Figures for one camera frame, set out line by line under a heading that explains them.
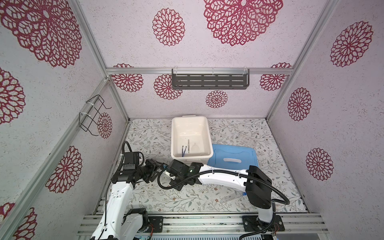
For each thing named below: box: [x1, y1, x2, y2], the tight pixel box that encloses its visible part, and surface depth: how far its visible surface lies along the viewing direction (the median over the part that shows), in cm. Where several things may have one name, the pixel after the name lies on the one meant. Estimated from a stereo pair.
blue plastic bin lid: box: [207, 144, 259, 169], surface depth 100 cm
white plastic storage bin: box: [171, 115, 214, 166], surface depth 105 cm
